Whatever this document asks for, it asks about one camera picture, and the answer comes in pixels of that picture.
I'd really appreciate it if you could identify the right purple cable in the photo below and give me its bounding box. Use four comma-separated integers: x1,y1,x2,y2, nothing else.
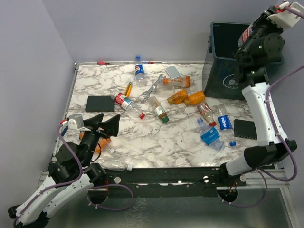
220,4,304,208

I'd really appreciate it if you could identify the red cap water bottle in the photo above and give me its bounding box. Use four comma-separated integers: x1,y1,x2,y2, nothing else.
237,24,253,48

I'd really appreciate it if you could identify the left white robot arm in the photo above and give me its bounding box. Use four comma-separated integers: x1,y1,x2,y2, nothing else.
8,114,121,228

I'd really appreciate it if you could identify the large orange drink bottle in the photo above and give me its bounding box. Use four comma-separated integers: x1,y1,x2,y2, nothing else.
79,132,112,152

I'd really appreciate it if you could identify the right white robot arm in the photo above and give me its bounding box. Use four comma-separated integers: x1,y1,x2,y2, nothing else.
218,1,304,186

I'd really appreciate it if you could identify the yellow utility knife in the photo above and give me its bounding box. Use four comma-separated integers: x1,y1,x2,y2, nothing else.
124,82,133,97

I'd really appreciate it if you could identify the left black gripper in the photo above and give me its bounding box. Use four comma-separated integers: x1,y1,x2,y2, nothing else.
79,113,121,166

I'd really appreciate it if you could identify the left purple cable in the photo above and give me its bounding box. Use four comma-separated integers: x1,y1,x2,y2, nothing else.
13,120,134,226

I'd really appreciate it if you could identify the Pepsi bottle right side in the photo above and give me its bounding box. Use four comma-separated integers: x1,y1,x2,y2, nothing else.
216,104,236,147

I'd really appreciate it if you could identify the red marker pen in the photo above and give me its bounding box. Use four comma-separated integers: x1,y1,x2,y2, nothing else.
97,61,112,65

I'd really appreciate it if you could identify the Starbucks coffee bottle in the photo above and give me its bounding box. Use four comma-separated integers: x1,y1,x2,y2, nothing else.
148,96,169,124

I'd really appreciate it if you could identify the clear crushed bottle front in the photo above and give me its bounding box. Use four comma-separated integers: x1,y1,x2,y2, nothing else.
108,148,133,171

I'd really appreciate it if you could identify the orange juice bottle patterned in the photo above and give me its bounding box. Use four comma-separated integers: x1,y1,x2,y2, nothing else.
167,90,188,105

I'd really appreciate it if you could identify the upright Pepsi bottle far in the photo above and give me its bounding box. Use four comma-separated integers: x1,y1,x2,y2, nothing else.
135,56,147,86

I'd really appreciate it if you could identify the black foam pad left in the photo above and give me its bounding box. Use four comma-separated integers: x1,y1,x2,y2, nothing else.
85,96,114,113

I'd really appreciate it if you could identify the crushed orange label bottle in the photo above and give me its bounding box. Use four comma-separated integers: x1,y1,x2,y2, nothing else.
161,76,193,88

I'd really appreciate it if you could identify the red label water bottle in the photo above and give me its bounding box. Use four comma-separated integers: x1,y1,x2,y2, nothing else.
110,91,145,119

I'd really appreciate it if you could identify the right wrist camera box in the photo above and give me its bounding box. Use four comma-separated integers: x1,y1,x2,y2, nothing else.
266,1,304,31

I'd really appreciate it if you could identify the light blue label bottle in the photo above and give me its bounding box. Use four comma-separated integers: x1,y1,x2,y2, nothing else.
197,118,224,152

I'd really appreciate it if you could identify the silver wrench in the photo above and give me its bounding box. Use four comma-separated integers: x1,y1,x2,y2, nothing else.
142,74,166,99

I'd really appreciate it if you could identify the white power bank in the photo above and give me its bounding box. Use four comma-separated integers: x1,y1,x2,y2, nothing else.
165,66,181,79

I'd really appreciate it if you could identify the plain orange juice bottle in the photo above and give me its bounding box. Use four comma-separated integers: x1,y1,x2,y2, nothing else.
184,91,206,106

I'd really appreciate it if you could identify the black foam pad right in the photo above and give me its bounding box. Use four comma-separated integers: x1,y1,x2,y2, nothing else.
234,119,257,140

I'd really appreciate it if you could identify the purple cable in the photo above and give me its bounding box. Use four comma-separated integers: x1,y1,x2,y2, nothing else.
13,120,134,226
220,4,304,208

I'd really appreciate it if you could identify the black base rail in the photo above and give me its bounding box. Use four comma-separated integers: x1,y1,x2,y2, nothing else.
105,167,240,198

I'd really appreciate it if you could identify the dark green plastic bin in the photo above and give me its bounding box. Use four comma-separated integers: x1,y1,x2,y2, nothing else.
204,21,285,99

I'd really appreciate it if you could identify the black foam pad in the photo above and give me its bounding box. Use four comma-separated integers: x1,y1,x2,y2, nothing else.
234,119,257,140
85,96,114,113

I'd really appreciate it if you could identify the small red label bottle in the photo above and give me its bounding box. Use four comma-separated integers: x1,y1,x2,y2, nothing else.
197,102,217,127

